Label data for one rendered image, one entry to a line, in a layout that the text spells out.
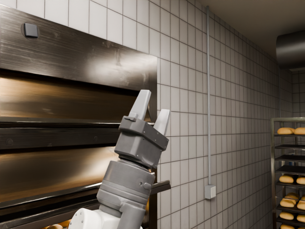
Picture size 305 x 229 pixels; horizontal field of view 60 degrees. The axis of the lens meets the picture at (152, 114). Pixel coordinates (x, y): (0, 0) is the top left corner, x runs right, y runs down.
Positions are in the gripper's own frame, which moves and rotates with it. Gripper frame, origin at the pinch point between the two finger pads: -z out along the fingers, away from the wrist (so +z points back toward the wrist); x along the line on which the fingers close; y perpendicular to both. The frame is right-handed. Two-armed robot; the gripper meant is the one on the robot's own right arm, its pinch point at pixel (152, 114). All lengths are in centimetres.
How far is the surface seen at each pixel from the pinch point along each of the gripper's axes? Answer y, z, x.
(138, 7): 62, -74, -38
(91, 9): 62, -51, -15
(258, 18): 34, -148, -135
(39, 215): 40, 30, -17
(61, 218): 39, 29, -24
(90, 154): 56, 6, -41
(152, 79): 57, -45, -63
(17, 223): 41, 33, -11
